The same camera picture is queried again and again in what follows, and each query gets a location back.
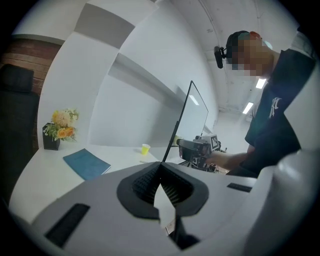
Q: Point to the person's head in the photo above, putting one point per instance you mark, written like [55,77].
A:
[252,57]

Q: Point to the artificial flowers in black vase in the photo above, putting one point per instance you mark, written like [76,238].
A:
[61,127]

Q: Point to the blue notebook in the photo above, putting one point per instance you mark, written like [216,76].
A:
[86,163]

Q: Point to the yellow paper cup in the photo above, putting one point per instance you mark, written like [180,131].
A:
[145,149]

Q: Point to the black framed glass board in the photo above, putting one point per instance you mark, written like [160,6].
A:
[197,110]

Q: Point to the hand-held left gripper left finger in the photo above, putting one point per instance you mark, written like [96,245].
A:
[100,220]

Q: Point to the black head-worn camera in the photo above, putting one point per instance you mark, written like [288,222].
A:
[220,57]

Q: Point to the person's black printed t-shirt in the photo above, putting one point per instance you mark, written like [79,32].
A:
[275,125]

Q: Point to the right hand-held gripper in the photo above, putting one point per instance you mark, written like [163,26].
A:
[202,150]

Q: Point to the white desk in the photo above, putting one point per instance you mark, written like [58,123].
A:
[50,180]

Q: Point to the black office chair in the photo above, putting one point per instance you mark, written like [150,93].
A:
[17,120]

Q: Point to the person's right hand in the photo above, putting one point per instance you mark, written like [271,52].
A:
[215,160]

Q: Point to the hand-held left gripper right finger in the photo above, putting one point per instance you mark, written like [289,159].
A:
[225,200]

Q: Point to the ceiling light panel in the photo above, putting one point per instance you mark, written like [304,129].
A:
[247,108]
[260,83]

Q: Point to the person's right forearm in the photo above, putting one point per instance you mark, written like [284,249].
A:
[236,161]

